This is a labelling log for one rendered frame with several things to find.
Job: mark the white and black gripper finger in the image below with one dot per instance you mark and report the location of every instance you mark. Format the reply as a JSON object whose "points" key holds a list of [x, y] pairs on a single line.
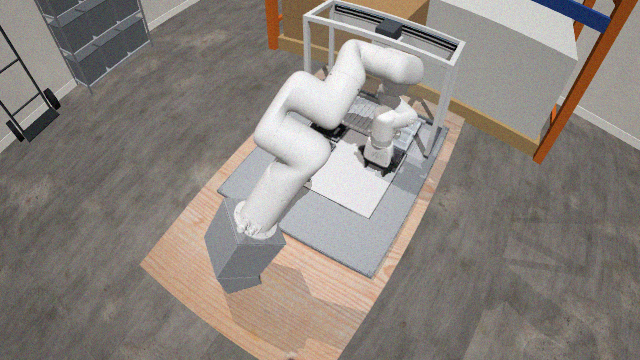
{"points": [[361, 149], [391, 166]]}

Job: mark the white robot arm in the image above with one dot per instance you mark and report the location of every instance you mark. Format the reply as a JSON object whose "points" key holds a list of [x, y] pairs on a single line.
{"points": [[301, 150]]}

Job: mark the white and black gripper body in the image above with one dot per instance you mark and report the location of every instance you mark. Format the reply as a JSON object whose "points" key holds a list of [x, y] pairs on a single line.
{"points": [[379, 155]]}

